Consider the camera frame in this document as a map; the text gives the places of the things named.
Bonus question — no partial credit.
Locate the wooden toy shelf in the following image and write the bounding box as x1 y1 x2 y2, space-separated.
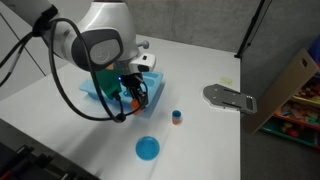
248 48 320 151

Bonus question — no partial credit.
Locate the black white arm cable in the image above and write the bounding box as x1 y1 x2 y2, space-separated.
0 31 35 88

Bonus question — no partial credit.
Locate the yellow sticker label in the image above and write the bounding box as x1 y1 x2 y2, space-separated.
219 77 234 86

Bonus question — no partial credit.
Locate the black tripod pole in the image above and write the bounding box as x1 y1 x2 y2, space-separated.
234 0 273 59

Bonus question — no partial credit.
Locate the blue toy saucer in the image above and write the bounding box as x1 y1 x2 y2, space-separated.
135 135 161 162

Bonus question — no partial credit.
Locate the grey metal mounting plate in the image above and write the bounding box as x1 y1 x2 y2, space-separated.
202 83 258 115

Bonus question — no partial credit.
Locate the grey toy faucet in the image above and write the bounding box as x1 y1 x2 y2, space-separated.
138 40 151 50

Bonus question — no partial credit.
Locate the blue toy sink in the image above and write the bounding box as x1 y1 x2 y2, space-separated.
78 70 165 119

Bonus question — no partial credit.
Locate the small blue orange cup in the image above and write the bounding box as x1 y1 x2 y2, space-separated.
171 109 183 126

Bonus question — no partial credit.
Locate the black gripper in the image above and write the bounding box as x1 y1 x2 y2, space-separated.
120 73 150 110

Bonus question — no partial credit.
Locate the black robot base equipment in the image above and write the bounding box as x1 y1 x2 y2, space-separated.
0 141 101 180

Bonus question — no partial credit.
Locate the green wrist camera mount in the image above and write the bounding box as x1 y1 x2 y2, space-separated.
95 68 123 100

